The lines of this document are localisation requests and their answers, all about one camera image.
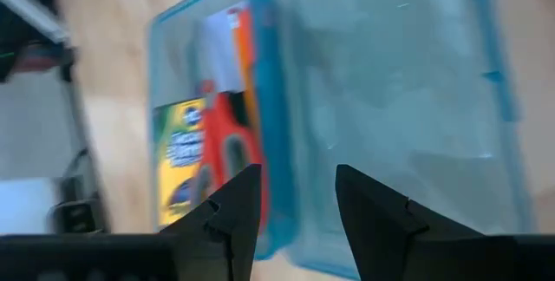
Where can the clear blue plastic pencil case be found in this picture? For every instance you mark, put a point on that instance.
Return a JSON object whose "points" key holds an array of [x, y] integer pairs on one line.
{"points": [[390, 99]]}

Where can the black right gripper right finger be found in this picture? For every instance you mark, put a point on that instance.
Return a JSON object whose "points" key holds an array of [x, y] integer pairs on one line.
{"points": [[373, 220]]}

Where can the orange pencil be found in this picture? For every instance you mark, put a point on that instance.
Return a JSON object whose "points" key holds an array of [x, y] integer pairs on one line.
{"points": [[246, 55]]}

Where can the black table edge frame bar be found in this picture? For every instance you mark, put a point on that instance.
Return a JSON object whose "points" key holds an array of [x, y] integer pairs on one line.
{"points": [[82, 211]]}

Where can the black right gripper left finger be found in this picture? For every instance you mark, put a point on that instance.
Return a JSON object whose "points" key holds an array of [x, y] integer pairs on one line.
{"points": [[243, 216]]}

